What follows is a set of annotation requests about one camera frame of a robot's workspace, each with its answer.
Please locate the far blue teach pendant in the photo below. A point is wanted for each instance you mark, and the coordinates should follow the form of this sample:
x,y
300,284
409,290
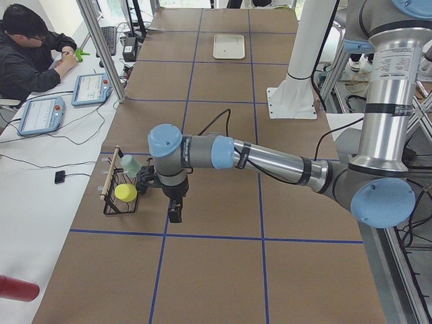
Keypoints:
x,y
91,89

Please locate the black keyboard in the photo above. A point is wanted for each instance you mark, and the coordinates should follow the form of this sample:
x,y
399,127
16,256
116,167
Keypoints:
x,y
110,36

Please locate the red bottle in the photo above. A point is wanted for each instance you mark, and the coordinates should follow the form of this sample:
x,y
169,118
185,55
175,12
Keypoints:
x,y
16,289

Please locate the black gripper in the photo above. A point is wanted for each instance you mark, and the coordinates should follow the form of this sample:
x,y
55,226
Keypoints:
x,y
174,190

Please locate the pale green cup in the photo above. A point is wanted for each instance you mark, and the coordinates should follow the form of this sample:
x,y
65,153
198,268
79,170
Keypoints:
x,y
130,165

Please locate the yellow cup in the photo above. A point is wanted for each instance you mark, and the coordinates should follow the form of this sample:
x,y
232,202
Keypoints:
x,y
126,192

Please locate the white pedestal column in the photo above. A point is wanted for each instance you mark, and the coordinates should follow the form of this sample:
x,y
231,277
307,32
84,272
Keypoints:
x,y
294,98

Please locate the black power adapter box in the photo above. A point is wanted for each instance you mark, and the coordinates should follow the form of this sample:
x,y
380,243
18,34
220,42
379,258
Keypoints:
x,y
130,48

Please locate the cream rabbit tray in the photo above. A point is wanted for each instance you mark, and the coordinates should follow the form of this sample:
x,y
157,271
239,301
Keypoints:
x,y
229,46

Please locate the white chair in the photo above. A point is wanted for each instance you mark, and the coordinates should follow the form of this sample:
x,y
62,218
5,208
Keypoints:
x,y
348,120

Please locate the blue teach pendant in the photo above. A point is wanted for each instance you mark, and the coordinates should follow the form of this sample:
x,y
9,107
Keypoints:
x,y
41,116
91,89

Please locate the near blue teach pendant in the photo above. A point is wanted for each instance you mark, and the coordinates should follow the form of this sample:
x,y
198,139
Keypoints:
x,y
41,116

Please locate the green plastic part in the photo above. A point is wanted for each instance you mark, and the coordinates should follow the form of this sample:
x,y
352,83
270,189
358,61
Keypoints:
x,y
80,54

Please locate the seated person in black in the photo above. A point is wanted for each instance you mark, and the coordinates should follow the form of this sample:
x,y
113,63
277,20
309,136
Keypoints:
x,y
33,59

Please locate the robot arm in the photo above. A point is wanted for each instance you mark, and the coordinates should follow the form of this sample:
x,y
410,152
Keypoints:
x,y
373,185

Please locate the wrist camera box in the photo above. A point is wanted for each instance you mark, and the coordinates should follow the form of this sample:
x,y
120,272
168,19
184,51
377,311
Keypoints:
x,y
146,178

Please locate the small black puck device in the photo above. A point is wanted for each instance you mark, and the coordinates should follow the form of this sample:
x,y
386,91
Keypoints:
x,y
59,177

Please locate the aluminium frame post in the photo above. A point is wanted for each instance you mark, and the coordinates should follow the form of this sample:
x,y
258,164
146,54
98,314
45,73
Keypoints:
x,y
101,47

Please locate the black wire cup rack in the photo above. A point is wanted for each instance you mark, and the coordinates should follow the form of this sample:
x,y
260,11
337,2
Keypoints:
x,y
114,176

